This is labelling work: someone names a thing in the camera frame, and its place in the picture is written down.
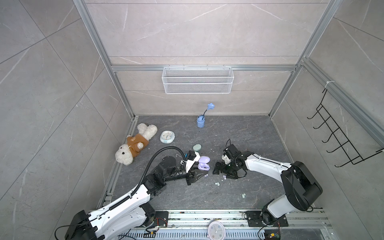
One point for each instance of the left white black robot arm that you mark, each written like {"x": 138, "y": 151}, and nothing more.
{"x": 133, "y": 209}

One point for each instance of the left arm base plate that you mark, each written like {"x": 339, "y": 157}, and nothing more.
{"x": 159, "y": 219}

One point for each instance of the black wire hook rack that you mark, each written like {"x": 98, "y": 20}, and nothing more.
{"x": 338, "y": 134}

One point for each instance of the white wire mesh basket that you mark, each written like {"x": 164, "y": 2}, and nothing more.
{"x": 197, "y": 80}

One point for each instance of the purple earbud charging case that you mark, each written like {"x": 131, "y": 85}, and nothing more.
{"x": 203, "y": 164}

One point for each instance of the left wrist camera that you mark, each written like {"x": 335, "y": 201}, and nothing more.
{"x": 191, "y": 158}

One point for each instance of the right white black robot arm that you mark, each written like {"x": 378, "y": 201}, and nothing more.
{"x": 301, "y": 189}

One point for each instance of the blue cup holder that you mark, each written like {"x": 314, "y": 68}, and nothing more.
{"x": 200, "y": 121}

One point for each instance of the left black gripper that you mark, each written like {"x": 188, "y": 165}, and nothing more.
{"x": 192, "y": 175}

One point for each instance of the green earbud charging case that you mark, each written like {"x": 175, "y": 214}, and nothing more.
{"x": 197, "y": 147}

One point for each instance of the white plush bear toy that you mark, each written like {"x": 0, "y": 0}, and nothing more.
{"x": 135, "y": 144}

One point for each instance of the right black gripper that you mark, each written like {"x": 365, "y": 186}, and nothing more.
{"x": 222, "y": 170}

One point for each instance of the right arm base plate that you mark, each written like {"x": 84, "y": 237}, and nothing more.
{"x": 261, "y": 219}

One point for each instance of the pink round clock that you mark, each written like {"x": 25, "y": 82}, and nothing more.
{"x": 216, "y": 231}

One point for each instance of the small round white clock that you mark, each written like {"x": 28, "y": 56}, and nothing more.
{"x": 167, "y": 137}

